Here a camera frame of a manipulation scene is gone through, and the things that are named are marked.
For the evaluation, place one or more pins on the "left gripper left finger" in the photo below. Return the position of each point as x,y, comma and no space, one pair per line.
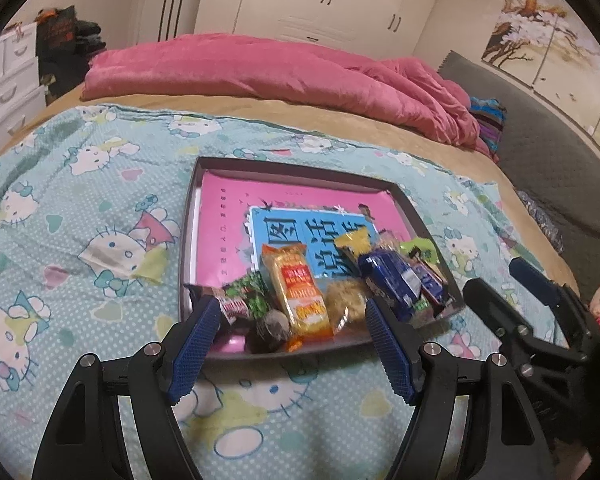
84,439

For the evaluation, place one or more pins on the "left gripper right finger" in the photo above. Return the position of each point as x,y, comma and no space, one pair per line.
503,438

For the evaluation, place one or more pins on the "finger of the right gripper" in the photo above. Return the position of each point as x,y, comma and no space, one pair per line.
495,312
535,279

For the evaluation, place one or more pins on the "blue Oreo cookie pack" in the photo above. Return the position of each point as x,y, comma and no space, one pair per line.
392,279

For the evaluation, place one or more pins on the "brown chocolate cake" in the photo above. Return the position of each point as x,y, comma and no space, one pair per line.
273,328

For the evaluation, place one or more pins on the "black green peas packet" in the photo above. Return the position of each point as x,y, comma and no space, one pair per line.
243,300

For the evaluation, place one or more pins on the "Snickers bar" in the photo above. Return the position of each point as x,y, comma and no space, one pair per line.
434,287

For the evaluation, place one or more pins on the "grey padded headboard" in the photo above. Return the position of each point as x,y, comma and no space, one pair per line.
545,158

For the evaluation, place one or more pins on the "green label wrapped cake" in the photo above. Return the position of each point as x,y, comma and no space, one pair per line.
425,251

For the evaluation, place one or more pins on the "clear wrapped round pastry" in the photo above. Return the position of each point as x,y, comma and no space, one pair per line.
345,301

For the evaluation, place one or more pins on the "dark cardboard box tray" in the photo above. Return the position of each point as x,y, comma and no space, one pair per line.
190,239

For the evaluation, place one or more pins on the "yellow wafer bar pack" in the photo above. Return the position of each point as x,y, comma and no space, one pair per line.
354,244

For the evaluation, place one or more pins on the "colourful striped pillow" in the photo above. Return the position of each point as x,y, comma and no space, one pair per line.
491,117

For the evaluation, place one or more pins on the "orange rice cracker pack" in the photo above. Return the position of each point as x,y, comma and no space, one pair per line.
287,271

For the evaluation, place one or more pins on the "Hello Kitty teal sheet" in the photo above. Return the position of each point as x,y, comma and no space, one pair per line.
91,216

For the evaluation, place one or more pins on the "pink blue picture book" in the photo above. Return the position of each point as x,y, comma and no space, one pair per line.
220,229

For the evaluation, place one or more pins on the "white wardrobe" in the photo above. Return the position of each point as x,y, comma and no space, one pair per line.
374,28

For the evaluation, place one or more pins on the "white drawer chest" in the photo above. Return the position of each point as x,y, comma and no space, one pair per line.
21,94

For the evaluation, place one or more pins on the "black orange bag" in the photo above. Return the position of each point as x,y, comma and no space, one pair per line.
65,46

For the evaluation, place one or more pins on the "pink quilt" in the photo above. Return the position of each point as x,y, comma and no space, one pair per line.
403,92

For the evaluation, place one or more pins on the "tree landscape wall painting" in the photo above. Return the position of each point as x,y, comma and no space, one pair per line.
544,45

